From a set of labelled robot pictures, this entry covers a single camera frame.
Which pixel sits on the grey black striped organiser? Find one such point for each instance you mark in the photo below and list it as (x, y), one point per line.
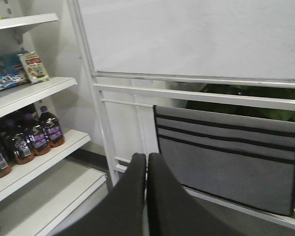
(244, 160)

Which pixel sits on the purple label dark bottle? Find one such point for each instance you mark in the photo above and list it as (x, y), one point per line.
(52, 127)
(36, 134)

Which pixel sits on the whiteboard with white frame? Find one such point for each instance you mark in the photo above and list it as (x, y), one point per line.
(133, 48)

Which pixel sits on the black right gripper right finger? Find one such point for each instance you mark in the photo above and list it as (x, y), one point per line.
(172, 211)

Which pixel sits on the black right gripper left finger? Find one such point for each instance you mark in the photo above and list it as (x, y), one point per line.
(120, 213)

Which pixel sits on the blue cookie box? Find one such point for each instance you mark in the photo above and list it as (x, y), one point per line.
(12, 73)

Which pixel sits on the white snack box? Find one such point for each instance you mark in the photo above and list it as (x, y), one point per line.
(34, 67)

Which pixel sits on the green potted plant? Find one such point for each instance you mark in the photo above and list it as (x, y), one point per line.
(238, 100)

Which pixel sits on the white right shelf unit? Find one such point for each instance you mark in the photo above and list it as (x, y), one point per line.
(40, 188)

